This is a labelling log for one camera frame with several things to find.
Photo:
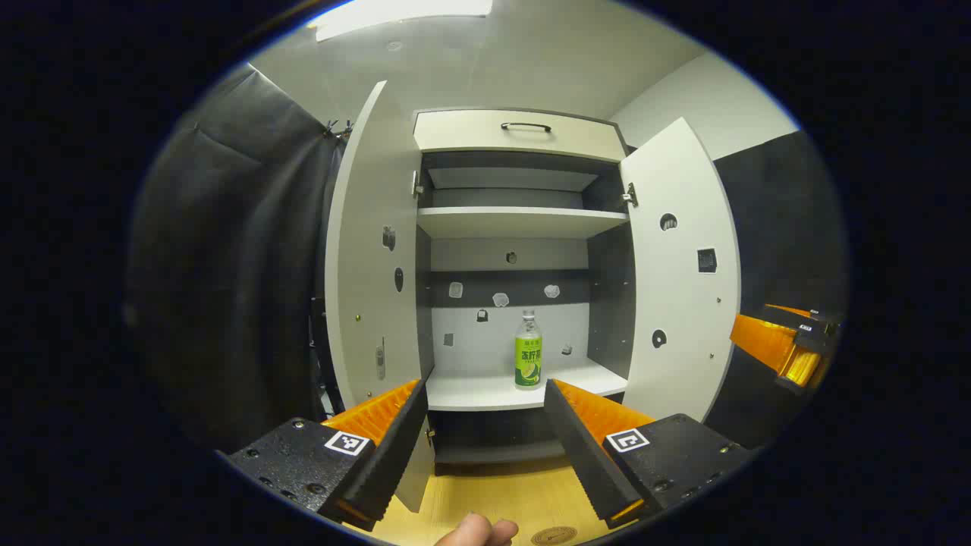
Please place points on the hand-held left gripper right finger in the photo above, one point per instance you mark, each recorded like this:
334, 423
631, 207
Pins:
584, 455

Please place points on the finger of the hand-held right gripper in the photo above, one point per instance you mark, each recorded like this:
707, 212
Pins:
766, 345
812, 315

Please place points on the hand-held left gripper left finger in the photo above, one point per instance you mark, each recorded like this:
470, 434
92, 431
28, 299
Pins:
387, 447

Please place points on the clear bottle with green label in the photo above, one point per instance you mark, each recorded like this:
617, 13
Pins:
528, 364

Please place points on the white cabinet door phone sticker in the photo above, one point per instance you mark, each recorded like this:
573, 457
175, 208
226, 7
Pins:
372, 265

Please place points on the white cabinet shelf board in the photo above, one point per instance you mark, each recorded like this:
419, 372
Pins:
516, 221
485, 390

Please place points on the white and grey cabinet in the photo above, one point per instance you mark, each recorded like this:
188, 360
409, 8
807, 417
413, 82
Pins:
607, 303

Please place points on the metal door hinge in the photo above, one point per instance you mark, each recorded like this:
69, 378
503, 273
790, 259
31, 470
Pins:
630, 196
416, 184

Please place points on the white cabinet drawer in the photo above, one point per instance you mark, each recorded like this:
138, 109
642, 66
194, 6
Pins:
470, 136

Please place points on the black backdrop cloth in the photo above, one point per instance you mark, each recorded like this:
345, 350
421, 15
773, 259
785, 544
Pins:
781, 227
227, 265

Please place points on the ceiling light panel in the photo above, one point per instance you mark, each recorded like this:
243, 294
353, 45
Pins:
402, 14

